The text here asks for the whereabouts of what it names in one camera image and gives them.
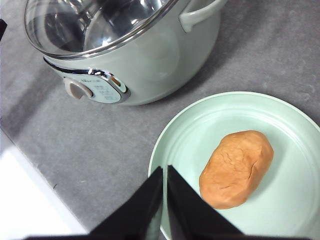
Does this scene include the green plate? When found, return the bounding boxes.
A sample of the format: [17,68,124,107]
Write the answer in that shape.
[148,91,320,240]

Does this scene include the brown potato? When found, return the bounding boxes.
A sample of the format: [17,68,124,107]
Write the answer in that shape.
[199,130,274,210]

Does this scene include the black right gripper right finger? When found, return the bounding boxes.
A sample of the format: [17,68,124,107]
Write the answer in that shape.
[167,164,313,240]

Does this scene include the glass steamer lid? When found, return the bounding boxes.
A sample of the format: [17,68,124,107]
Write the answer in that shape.
[24,0,179,59]

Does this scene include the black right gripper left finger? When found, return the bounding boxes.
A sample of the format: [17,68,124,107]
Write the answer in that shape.
[24,166,164,240]

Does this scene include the green electric steamer pot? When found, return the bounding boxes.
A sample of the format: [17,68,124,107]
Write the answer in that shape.
[25,0,227,105]

